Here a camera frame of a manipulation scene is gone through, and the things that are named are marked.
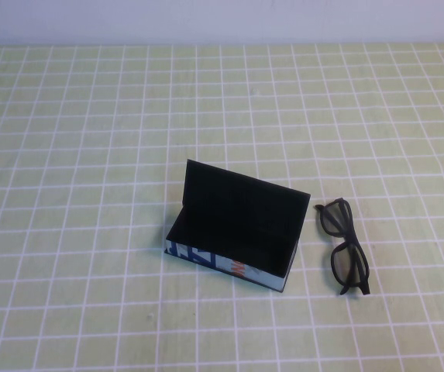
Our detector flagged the black frame glasses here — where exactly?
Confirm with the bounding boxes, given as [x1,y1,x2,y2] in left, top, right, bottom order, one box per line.
[314,198,372,297]

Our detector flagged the green grid tablecloth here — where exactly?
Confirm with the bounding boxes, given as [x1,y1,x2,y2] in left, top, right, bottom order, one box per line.
[0,43,444,372]

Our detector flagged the black printed glasses case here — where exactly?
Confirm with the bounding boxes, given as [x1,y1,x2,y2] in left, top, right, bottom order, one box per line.
[164,158,311,293]

